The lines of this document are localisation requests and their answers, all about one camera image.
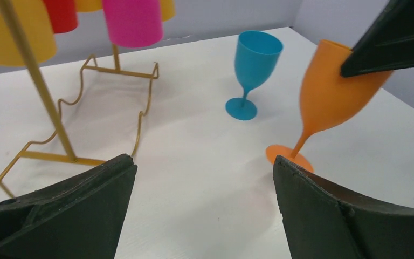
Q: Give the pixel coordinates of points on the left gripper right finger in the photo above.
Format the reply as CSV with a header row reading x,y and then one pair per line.
x,y
322,219

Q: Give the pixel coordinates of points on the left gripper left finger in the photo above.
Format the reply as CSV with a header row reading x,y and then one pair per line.
x,y
80,217

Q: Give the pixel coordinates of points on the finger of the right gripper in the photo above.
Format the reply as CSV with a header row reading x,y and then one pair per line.
x,y
387,45

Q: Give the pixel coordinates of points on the orange plastic wine glass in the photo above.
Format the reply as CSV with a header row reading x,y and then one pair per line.
x,y
327,99

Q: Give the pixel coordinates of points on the blue plastic wine glass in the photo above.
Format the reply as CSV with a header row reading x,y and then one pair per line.
x,y
257,54

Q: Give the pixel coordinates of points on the yellow front-left wine glass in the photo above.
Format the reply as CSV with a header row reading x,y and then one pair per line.
x,y
35,22

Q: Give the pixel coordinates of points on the magenta plastic wine glass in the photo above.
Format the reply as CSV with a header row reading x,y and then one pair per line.
x,y
133,23

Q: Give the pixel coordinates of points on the red plastic wine glass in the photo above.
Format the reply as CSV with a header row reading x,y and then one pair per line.
x,y
62,14

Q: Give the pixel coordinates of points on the yellow back wine glass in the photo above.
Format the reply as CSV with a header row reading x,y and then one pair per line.
x,y
88,5

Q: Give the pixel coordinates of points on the yellow right wine glass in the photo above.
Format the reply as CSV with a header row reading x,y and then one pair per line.
x,y
168,10

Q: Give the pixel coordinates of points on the gold wire glass rack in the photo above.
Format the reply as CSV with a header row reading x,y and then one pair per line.
x,y
55,110

